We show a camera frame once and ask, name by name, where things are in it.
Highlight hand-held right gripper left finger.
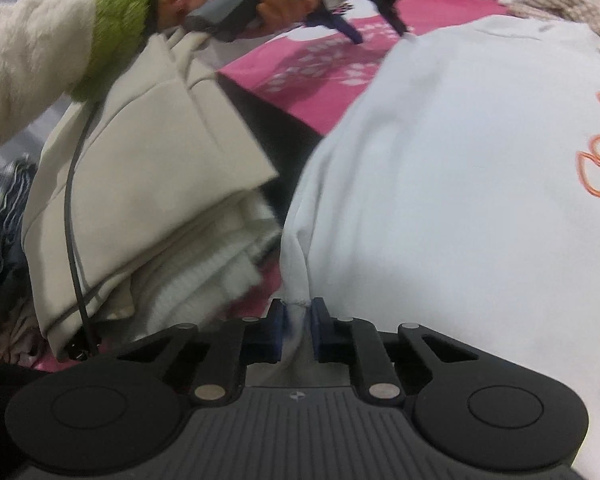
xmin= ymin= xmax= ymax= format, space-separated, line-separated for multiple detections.
xmin=115 ymin=298 xmax=286 ymax=407

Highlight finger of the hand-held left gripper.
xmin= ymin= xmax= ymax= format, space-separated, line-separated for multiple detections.
xmin=304 ymin=7 xmax=365 ymax=45
xmin=365 ymin=0 xmax=410 ymax=37

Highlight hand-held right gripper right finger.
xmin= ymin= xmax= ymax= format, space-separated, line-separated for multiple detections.
xmin=311 ymin=297 xmax=481 ymax=403

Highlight white sweatshirt orange print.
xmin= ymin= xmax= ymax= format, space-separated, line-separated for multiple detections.
xmin=280 ymin=15 xmax=600 ymax=480

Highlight person's left forearm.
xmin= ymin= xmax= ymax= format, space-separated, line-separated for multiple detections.
xmin=0 ymin=0 xmax=186 ymax=156

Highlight pink floral bed sheet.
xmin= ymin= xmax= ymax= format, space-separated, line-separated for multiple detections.
xmin=215 ymin=0 xmax=600 ymax=136

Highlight white ribbed folded garment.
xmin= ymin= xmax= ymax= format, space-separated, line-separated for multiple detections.
xmin=130 ymin=195 xmax=286 ymax=341

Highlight black cloth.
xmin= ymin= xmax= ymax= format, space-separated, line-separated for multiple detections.
xmin=217 ymin=72 xmax=326 ymax=221

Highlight beige knit sweater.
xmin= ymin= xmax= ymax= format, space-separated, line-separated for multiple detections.
xmin=442 ymin=0 xmax=600 ymax=61

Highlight cream folded garment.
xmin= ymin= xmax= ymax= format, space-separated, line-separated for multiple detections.
xmin=20 ymin=27 xmax=281 ymax=361

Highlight pale pink cloth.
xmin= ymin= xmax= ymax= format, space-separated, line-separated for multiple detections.
xmin=0 ymin=270 xmax=48 ymax=366

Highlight striped dark cloth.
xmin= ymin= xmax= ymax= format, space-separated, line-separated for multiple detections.
xmin=0 ymin=157 xmax=38 ymax=276

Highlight black cable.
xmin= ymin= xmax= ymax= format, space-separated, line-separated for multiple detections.
xmin=62 ymin=97 xmax=103 ymax=361

